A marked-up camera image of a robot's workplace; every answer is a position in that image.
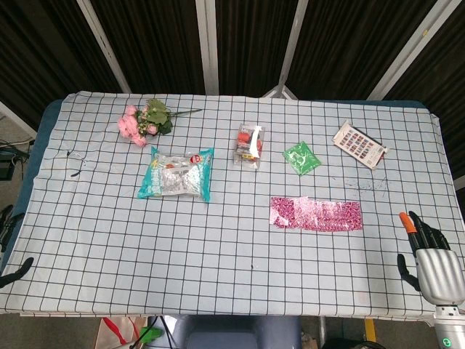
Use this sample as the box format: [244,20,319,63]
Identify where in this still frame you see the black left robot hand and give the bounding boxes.
[0,205,34,289]

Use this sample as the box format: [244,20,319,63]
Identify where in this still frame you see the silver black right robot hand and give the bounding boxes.
[397,210,463,305]

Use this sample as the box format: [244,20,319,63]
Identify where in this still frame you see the pink sachet strip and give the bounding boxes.
[270,196,363,232]

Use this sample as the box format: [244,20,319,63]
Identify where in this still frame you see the light blue checkered tablecloth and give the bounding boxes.
[0,92,465,317]

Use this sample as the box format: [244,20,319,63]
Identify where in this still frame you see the white orange tote bag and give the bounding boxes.
[94,316,148,349]

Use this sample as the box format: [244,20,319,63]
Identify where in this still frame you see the green plastic object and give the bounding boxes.
[139,325,163,345]

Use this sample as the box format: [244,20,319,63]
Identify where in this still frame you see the nail sticker card package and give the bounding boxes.
[332,119,389,171]

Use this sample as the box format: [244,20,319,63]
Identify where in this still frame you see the green sachet packet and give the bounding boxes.
[282,140,323,178]

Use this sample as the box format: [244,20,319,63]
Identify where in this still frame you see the pink artificial flower bouquet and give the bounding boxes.
[116,97,203,148]

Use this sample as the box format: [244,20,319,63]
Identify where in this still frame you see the teal silver snack bag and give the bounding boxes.
[137,145,215,204]

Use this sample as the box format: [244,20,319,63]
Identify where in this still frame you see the dark blue robot torso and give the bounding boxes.
[173,314,302,349]

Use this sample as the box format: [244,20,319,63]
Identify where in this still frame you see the clear box with red toy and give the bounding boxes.
[232,122,267,170]

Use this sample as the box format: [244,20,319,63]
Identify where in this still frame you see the white stand base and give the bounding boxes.
[261,74,299,100]

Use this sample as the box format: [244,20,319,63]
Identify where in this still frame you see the black equipment with cables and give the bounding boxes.
[0,140,31,182]

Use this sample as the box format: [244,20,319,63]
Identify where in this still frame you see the white frame bar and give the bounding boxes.
[0,100,38,136]

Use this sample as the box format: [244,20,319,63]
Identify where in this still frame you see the white frame post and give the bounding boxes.
[367,0,446,101]
[278,0,310,87]
[195,0,220,95]
[76,0,132,95]

